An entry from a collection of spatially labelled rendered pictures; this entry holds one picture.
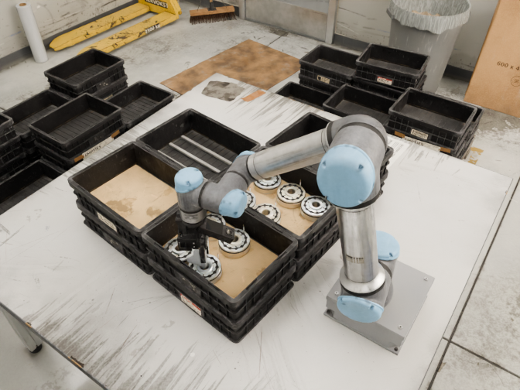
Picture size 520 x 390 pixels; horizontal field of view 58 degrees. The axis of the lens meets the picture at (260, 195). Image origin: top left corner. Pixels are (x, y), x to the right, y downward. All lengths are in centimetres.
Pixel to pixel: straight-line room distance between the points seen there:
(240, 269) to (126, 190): 57
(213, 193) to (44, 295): 77
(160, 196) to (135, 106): 144
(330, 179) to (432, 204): 108
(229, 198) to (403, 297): 64
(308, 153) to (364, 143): 21
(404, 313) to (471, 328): 109
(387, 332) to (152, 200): 91
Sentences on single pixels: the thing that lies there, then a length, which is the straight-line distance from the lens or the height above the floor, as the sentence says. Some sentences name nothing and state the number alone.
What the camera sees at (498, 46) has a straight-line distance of 404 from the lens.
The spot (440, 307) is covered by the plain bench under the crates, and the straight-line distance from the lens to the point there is 169.
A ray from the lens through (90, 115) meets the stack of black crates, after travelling 293.
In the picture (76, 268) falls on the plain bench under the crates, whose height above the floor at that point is 70.
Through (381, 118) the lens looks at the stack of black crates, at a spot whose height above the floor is 38.
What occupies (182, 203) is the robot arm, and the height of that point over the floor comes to 113.
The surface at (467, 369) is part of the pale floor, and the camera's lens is 244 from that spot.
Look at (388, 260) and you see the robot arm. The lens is 133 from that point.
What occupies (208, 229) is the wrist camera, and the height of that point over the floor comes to 102.
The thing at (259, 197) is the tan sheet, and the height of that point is 83.
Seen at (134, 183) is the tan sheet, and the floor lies 83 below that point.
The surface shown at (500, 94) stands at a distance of 409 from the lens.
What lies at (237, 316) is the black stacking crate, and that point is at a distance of 140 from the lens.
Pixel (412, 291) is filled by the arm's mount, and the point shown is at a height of 81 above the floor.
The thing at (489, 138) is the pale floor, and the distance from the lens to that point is 378.
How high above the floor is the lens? 202
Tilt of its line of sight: 43 degrees down
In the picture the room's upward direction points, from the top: straight up
